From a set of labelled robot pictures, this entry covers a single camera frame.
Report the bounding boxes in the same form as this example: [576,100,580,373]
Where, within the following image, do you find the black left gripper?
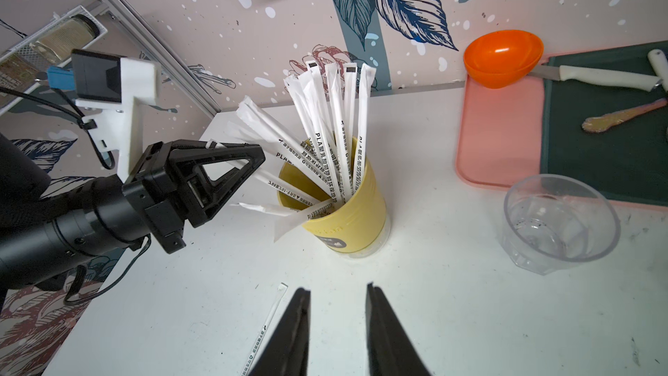
[123,140,265,254]

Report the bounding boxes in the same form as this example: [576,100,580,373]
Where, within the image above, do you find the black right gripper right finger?
[365,283,430,376]

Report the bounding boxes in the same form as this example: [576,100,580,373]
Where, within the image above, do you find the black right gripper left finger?
[250,288,311,376]

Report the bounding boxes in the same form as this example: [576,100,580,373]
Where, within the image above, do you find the straw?
[240,283,288,376]

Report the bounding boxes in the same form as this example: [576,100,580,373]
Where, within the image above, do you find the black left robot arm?
[1,138,265,305]

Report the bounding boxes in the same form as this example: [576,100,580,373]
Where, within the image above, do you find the bundle wrapped straws in cup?
[226,61,376,227]

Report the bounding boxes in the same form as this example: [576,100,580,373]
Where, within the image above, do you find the yellow straw cup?
[274,160,391,259]

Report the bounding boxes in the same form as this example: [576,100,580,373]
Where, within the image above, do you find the clear plastic cup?
[498,174,621,276]

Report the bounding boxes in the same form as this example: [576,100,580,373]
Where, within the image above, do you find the pink tray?
[455,56,668,212]

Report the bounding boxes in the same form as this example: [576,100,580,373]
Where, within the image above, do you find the wooden spoon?
[581,99,667,133]

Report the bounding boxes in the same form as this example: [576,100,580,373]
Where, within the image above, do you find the green mat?
[539,40,668,207]

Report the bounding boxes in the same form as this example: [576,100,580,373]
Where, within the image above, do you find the orange bowl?
[464,30,544,89]

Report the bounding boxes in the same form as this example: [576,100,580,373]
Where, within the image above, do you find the white wire spice rack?
[1,5,108,93]

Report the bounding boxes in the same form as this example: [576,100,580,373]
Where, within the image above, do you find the white handle knife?
[528,65,663,92]

